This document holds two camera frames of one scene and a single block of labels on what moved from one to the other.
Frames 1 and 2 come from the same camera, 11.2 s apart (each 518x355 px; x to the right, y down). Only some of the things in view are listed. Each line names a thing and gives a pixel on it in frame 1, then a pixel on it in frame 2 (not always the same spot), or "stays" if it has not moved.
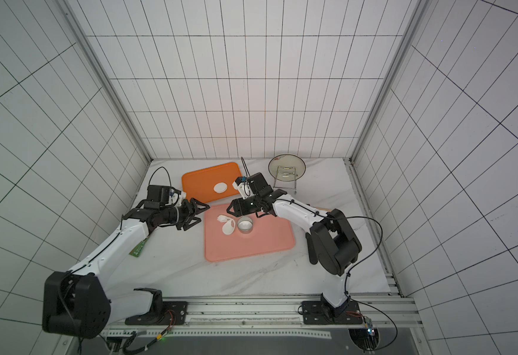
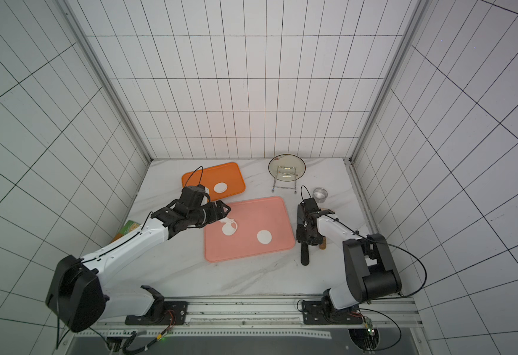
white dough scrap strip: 229,224 stays
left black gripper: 188,212 -> 214,216
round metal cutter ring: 245,224 -> 320,194
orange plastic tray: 212,183 stays
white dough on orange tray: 220,187 stays
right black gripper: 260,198 -> 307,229
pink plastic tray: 269,234 stays
